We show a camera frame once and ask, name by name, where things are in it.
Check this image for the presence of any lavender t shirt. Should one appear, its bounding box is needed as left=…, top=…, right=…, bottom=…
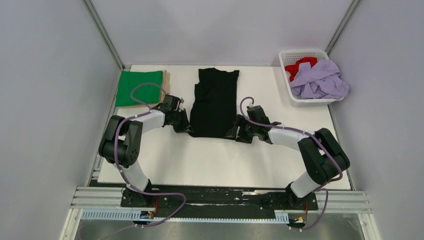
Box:
left=289, top=59, right=351, bottom=100

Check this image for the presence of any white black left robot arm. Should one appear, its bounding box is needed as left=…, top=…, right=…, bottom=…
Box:
left=98, top=94, right=193, bottom=207

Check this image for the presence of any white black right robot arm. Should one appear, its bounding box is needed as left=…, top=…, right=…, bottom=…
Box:
left=225, top=105, right=350, bottom=209

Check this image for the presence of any folded green t shirt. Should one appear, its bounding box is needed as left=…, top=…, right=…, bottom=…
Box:
left=115, top=71, right=163, bottom=107

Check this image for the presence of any red t shirt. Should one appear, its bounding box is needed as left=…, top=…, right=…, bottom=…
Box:
left=284, top=56, right=318, bottom=82

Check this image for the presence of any folded beige t shirt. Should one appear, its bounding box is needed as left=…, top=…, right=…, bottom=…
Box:
left=130, top=70, right=171, bottom=107

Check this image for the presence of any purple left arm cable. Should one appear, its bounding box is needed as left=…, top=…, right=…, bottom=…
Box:
left=79, top=82, right=187, bottom=240

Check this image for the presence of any black t shirt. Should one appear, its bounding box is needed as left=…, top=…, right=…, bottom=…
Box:
left=189, top=68, right=240, bottom=139

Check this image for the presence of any white slotted cable duct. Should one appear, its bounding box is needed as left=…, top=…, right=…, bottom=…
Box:
left=80, top=209, right=290, bottom=224

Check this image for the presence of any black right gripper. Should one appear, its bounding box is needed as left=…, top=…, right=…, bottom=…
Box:
left=225, top=114, right=258, bottom=144

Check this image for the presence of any white plastic laundry basket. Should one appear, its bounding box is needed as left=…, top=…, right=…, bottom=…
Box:
left=278, top=48, right=339, bottom=107

